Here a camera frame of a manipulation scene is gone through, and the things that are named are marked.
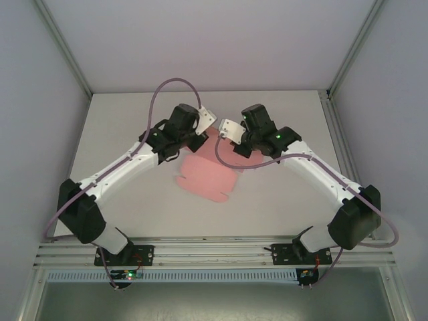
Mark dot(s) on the aluminium side rail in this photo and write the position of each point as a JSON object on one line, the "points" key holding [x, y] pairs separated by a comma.
{"points": [[341, 143]]}

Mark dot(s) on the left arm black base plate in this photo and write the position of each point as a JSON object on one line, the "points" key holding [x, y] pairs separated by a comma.
{"points": [[145, 255]]}

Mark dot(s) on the aluminium mounting rail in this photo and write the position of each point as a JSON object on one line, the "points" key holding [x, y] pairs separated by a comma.
{"points": [[214, 250]]}

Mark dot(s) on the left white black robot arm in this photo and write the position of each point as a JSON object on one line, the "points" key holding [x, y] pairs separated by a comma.
{"points": [[113, 174]]}

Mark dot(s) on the small circuit board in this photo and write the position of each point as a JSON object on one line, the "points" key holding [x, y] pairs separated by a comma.
{"points": [[307, 275]]}

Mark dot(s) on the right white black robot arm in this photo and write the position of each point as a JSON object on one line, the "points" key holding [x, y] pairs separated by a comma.
{"points": [[317, 174]]}

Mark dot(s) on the aluminium frame post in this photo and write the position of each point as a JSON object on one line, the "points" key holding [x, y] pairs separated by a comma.
{"points": [[63, 50], [354, 50]]}

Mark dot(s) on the pink paper box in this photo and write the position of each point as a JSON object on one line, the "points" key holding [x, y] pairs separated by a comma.
{"points": [[207, 177]]}

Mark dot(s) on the circuit board with green light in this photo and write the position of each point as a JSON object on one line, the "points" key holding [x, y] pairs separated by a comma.
{"points": [[128, 275]]}

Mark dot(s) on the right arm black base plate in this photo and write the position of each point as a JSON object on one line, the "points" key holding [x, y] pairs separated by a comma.
{"points": [[282, 254]]}

